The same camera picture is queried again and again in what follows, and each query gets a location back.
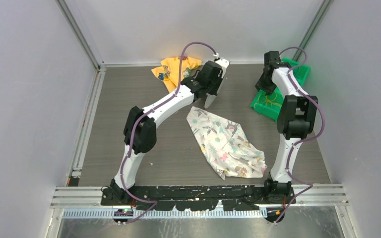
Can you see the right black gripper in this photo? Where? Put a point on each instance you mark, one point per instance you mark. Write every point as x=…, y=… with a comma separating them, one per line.
x=261, y=85

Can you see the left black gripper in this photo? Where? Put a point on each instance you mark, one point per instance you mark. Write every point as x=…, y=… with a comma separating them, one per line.
x=219, y=79

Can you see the translucent white cable spool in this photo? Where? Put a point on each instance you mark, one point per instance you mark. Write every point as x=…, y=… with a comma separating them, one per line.
x=213, y=93

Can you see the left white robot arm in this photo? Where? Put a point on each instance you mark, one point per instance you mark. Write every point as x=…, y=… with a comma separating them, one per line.
x=140, y=130

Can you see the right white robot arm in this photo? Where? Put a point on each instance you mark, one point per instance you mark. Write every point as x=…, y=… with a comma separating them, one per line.
x=294, y=123

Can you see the green plastic compartment bin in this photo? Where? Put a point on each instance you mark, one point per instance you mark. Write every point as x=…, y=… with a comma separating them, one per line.
x=270, y=105

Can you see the yellow printed cloth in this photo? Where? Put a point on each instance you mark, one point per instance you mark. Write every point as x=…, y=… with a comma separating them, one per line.
x=168, y=71

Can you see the white floral printed cloth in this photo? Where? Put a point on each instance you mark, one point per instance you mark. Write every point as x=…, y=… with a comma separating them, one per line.
x=225, y=146

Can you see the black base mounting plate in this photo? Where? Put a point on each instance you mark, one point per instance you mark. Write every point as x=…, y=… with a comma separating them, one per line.
x=196, y=198

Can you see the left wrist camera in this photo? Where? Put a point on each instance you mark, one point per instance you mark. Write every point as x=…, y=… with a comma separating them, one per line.
x=224, y=63

